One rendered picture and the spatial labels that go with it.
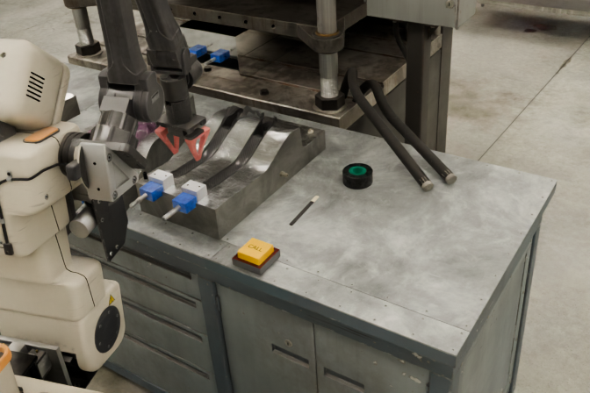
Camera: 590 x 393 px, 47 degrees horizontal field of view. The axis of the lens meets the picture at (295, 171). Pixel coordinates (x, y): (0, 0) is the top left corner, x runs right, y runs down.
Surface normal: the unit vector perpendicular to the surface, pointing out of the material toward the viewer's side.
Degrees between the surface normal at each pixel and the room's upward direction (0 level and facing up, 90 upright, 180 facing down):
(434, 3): 90
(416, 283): 0
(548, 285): 0
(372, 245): 0
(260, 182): 90
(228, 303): 90
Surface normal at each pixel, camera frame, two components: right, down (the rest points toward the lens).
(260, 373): -0.55, 0.47
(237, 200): 0.84, 0.24
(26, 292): -0.29, 0.40
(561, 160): -0.06, -0.85
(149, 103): 0.97, 0.11
